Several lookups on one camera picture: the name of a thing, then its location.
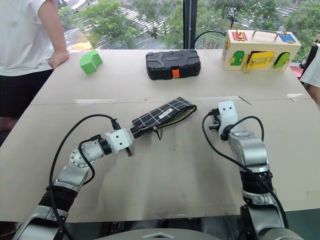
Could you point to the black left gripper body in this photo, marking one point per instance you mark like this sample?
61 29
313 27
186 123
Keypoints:
131 151

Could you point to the green foam block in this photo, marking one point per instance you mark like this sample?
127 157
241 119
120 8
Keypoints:
90 61

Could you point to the black plastic tool case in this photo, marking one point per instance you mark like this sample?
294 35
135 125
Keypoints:
172 63

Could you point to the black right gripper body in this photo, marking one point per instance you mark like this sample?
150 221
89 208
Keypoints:
215 123

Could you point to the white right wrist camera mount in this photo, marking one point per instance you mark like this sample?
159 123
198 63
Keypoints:
228 115

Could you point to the bystander in white shirt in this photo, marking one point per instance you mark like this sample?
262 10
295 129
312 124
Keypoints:
20 40

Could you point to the dark window frame post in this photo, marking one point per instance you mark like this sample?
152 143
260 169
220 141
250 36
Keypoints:
190 23

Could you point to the wooden lock activity box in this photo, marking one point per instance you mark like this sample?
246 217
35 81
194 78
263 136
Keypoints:
260 48

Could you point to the black white grid pouch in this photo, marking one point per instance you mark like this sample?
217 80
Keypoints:
166 112

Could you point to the bystander in pale shirt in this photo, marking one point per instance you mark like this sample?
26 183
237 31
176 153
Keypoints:
314 71

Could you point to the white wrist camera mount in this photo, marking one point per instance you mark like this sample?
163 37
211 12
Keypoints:
228 115
120 140

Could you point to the grey rounded robot chest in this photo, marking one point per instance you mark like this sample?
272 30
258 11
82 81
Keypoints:
160 233

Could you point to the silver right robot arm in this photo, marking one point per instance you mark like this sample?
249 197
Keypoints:
250 150

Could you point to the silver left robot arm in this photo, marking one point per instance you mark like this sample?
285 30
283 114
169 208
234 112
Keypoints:
79 155

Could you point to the bystander hand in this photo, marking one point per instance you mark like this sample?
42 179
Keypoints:
59 59

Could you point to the bystander bare forearm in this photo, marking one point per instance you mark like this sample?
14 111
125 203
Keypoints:
56 32

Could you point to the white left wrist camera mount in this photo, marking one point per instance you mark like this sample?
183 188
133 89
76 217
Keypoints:
120 140

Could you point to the badminton racket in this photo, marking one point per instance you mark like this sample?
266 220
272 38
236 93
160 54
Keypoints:
211 40

